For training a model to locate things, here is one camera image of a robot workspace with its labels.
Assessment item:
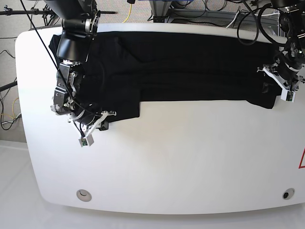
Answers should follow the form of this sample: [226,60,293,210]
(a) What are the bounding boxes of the right table grommet hole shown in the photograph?
[282,188,295,200]

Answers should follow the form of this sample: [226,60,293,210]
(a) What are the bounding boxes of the red triangle sticker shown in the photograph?
[299,150,305,168]

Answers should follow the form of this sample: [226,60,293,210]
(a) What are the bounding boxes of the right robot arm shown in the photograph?
[46,0,106,140]

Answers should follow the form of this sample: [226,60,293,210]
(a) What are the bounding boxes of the yellow cable at left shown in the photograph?
[0,97,22,124]

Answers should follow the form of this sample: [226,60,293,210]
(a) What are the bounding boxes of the black T-shirt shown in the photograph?
[49,31,282,124]

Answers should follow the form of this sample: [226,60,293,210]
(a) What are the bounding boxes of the table grommet hole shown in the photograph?
[282,188,295,200]
[76,189,92,202]

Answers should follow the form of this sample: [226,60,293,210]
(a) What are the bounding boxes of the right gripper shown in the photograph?
[68,108,117,137]

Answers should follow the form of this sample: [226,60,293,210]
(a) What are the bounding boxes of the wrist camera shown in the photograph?
[79,135,94,147]
[281,89,295,103]

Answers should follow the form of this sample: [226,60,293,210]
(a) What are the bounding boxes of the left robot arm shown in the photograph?
[237,0,305,101]

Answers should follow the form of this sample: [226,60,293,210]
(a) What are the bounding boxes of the yellow cable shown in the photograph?
[122,2,132,24]
[0,97,22,124]

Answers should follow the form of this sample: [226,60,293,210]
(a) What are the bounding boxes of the black stand leg left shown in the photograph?
[0,81,18,92]

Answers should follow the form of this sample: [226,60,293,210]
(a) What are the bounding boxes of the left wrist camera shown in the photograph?
[281,89,295,103]

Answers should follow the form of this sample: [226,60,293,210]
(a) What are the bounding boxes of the left table grommet hole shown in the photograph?
[76,189,92,202]

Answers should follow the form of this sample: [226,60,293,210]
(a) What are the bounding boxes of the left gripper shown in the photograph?
[257,56,305,94]

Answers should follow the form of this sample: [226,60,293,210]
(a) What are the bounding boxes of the black tripod pole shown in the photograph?
[0,8,117,16]

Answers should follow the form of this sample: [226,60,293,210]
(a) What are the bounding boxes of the white cable at top right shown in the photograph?
[226,9,241,29]

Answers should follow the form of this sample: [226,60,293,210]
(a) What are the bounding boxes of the yellow cable at top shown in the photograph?
[122,2,132,24]

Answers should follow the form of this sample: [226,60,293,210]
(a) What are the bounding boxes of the grey aluminium frame stand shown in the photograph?
[149,0,263,27]

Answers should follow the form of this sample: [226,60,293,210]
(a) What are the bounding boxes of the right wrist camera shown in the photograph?
[79,135,94,147]

